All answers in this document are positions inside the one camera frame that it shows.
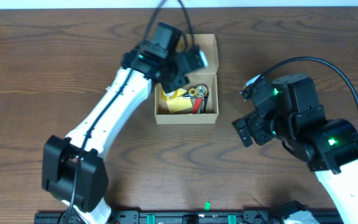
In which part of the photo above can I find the small green clip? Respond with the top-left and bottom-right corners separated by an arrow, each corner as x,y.
204,201 -> 211,212

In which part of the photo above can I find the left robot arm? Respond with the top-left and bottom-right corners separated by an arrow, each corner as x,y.
42,22 -> 208,223

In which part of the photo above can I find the yellow blue highlighter marker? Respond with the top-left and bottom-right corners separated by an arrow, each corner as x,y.
175,88 -> 188,97

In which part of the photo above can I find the black correction tape dispenser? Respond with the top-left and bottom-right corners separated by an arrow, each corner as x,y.
187,84 -> 208,98

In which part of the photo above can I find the yellow sticky note pad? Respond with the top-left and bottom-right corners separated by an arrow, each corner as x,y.
167,98 -> 193,113

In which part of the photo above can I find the black mounting rail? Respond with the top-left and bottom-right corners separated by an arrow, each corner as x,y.
33,200 -> 344,224

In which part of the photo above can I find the yellow adhesive tape roll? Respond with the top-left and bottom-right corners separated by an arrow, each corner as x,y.
161,90 -> 177,101

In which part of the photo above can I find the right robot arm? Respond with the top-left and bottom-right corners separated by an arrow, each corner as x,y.
232,74 -> 358,223

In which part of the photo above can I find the red black stapler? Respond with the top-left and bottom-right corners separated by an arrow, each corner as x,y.
192,97 -> 208,114

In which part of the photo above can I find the cardboard box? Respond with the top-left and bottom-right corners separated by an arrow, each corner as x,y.
154,34 -> 219,124

